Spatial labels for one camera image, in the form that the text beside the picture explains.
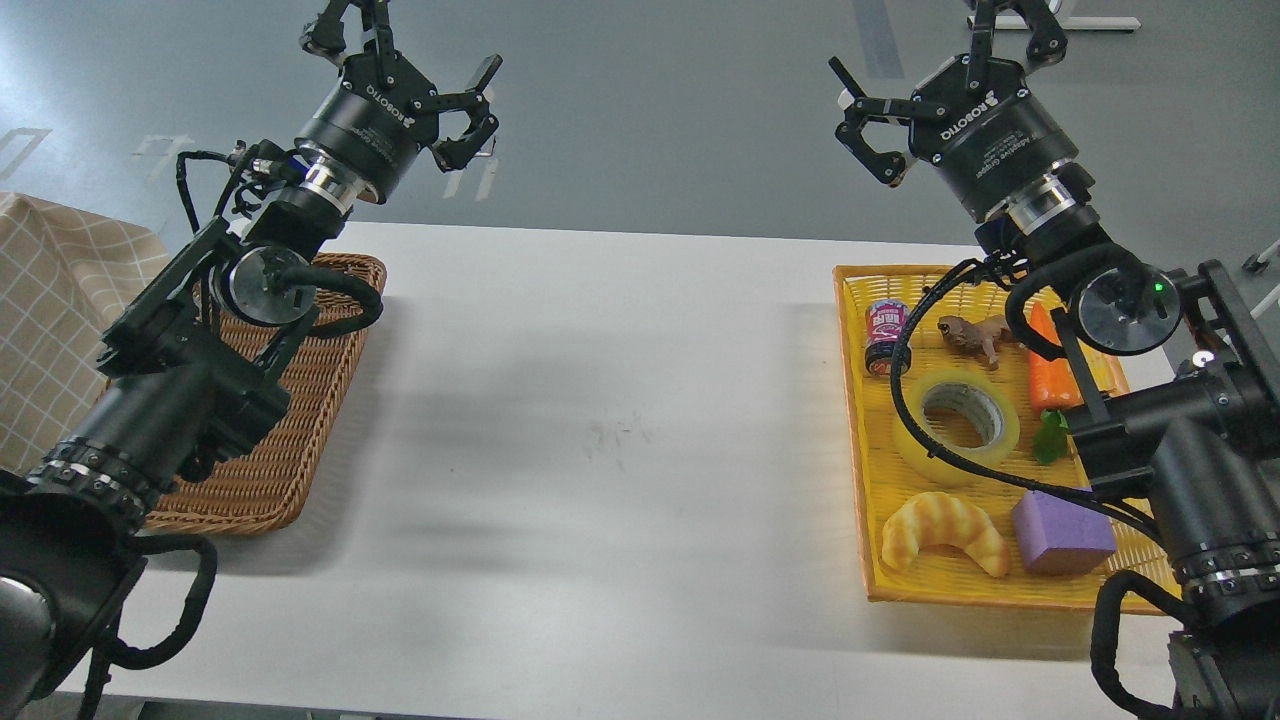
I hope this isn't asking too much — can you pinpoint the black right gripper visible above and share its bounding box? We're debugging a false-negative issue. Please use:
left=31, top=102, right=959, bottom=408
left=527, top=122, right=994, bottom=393
left=828, top=0, right=1082, bottom=224

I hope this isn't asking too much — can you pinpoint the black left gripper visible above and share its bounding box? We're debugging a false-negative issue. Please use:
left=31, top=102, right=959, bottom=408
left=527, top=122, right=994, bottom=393
left=294, top=1, right=503, bottom=205

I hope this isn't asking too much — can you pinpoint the yellow tape roll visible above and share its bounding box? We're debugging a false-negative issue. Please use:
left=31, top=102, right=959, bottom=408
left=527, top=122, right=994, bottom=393
left=892, top=369, right=1021, bottom=489

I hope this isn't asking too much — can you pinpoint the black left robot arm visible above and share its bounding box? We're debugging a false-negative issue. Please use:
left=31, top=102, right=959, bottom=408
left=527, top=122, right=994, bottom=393
left=3, top=1, right=503, bottom=719

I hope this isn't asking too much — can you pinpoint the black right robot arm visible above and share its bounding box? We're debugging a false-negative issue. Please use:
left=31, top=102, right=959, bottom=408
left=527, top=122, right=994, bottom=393
left=829, top=1, right=1279, bottom=719

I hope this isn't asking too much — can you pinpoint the white floor stand base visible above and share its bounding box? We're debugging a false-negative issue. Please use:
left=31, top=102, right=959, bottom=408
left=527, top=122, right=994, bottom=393
left=995, top=14, right=1143, bottom=33

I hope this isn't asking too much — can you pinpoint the small purple drink can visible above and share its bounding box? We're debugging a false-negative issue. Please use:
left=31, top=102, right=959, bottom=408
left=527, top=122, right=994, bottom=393
left=863, top=299, right=910, bottom=377

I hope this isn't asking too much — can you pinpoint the brown toy animal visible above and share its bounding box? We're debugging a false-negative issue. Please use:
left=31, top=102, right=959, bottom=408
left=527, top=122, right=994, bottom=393
left=936, top=315, right=1016, bottom=372

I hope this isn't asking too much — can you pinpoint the orange toy carrot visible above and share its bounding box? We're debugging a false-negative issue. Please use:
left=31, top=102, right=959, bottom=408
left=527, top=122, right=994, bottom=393
left=1027, top=351, right=1082, bottom=465

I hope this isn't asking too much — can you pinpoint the beige checked cloth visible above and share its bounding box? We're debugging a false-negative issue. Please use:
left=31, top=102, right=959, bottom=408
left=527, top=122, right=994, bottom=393
left=1, top=191, right=170, bottom=473

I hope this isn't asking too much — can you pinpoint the brown wicker basket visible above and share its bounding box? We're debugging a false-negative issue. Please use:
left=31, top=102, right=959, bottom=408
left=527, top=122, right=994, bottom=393
left=100, top=252, right=388, bottom=536

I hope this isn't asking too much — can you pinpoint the toy croissant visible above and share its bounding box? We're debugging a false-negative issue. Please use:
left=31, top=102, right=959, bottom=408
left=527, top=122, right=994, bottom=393
left=879, top=491, right=1011, bottom=578

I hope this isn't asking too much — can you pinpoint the yellow plastic basket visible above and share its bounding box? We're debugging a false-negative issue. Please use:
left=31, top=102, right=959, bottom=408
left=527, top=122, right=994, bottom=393
left=833, top=265, right=1179, bottom=612

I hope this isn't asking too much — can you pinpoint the purple foam block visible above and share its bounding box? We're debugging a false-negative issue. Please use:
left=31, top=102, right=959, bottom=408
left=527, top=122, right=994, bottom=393
left=1011, top=491, right=1117, bottom=577

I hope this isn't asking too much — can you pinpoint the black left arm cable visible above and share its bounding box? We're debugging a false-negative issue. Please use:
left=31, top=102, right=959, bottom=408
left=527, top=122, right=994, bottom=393
left=79, top=536, right=219, bottom=720

